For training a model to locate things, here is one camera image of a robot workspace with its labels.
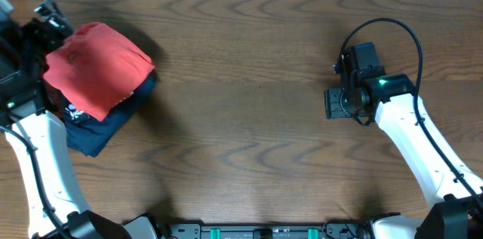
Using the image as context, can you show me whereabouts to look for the red orange t-shirt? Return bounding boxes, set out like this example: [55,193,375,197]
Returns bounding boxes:
[43,22,155,121]

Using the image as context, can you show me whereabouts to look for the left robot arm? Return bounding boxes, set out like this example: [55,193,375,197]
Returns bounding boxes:
[1,0,170,239]

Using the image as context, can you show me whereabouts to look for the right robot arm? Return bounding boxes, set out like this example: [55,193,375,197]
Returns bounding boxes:
[324,73,482,238]

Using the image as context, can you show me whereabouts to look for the black patterned folded garment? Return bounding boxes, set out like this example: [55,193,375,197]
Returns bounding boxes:
[63,91,140,125]

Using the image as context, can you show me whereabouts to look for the navy blue folded garment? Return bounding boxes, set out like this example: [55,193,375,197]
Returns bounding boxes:
[61,72,157,158]

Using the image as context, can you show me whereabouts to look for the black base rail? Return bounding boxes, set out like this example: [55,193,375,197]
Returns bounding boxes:
[161,217,375,239]

